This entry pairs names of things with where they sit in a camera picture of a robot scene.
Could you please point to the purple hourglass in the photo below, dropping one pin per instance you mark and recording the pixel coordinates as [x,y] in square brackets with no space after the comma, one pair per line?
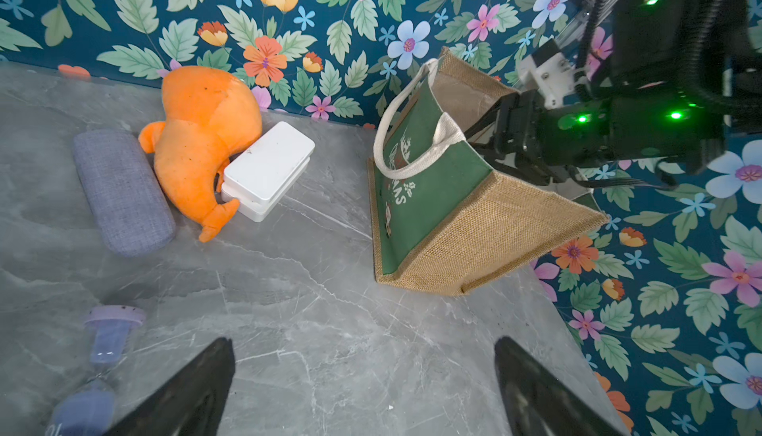
[90,409]

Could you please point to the orange plush toy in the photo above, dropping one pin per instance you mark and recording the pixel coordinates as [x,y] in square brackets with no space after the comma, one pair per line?
[211,115]

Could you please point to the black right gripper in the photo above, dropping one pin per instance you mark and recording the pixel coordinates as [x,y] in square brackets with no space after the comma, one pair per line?
[520,137]

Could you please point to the jute canvas tote bag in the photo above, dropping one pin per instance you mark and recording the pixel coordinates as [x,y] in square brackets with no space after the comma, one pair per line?
[444,220]

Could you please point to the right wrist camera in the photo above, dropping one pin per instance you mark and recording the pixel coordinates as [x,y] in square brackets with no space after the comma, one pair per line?
[548,72]

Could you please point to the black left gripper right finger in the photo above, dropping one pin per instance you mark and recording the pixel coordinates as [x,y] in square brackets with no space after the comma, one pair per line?
[536,402]

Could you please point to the white rectangular box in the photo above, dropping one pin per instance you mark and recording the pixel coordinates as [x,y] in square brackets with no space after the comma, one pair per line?
[261,176]

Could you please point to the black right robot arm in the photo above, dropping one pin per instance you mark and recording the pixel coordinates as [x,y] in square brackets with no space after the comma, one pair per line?
[664,298]

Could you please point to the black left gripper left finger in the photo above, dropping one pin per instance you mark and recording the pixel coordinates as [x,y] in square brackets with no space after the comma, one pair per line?
[192,402]

